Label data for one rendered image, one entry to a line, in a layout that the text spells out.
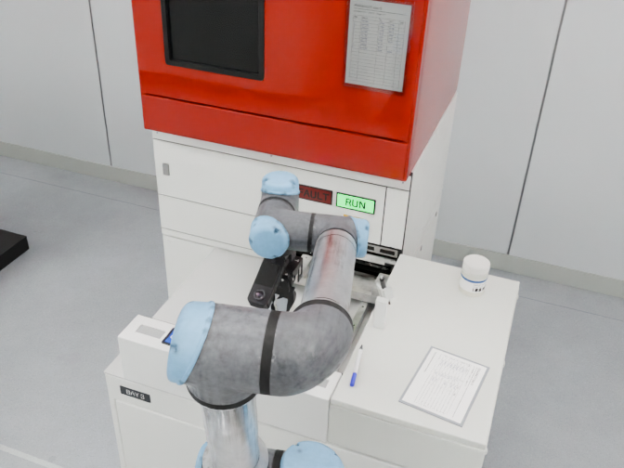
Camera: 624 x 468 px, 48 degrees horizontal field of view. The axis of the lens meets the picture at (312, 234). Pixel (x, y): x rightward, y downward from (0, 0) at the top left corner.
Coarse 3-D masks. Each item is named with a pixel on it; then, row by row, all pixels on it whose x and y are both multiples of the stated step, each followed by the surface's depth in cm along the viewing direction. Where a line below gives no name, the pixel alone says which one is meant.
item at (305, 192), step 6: (300, 186) 205; (300, 192) 206; (306, 192) 205; (312, 192) 204; (318, 192) 204; (324, 192) 203; (330, 192) 202; (306, 198) 206; (312, 198) 205; (318, 198) 205; (324, 198) 204; (330, 198) 203
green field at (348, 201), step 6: (342, 198) 202; (348, 198) 201; (354, 198) 200; (342, 204) 203; (348, 204) 202; (354, 204) 201; (360, 204) 201; (366, 204) 200; (372, 204) 199; (360, 210) 202; (366, 210) 201; (372, 210) 200
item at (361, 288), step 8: (296, 280) 208; (304, 280) 207; (360, 280) 207; (368, 280) 207; (352, 288) 203; (360, 288) 203; (368, 288) 204; (352, 296) 203; (360, 296) 202; (368, 296) 201; (376, 296) 200
